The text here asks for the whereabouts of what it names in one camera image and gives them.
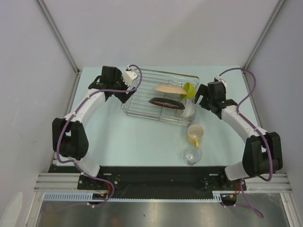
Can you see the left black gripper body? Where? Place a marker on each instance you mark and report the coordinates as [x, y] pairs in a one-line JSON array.
[[119, 83]]

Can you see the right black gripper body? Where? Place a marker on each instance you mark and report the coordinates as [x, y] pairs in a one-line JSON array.
[[209, 100]]

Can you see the lime green bowl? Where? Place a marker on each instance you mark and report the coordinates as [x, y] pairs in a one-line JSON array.
[[190, 91]]

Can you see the beige bird pattern plate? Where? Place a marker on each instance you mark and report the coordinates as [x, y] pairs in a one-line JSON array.
[[170, 89]]

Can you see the white bowl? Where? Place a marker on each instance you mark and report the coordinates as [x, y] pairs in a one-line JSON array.
[[189, 110]]

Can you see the metal wire dish rack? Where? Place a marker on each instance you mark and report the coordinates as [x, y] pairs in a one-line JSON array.
[[152, 104]]

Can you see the red rimmed beige plate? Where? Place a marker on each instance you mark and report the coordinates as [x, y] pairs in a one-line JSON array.
[[168, 103]]

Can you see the yellow mug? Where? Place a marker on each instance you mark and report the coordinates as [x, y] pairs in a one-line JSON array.
[[195, 134]]

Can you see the clear drinking glass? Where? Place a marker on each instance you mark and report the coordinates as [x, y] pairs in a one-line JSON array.
[[192, 155]]

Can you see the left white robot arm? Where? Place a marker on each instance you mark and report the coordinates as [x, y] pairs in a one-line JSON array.
[[70, 141]]

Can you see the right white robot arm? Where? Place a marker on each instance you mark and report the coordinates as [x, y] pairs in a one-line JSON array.
[[262, 154]]

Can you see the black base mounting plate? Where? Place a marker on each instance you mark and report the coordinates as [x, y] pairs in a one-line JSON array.
[[168, 183]]

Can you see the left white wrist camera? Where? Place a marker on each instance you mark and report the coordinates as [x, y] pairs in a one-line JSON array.
[[129, 76]]

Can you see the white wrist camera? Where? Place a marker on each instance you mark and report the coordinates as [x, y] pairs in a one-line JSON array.
[[220, 79], [129, 76]]

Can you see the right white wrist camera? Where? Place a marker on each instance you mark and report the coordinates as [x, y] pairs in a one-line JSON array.
[[220, 79]]

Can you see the aluminium frame rail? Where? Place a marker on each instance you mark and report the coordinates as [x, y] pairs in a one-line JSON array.
[[68, 182]]

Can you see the light blue cable duct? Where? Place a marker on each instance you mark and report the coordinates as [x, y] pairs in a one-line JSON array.
[[99, 197]]

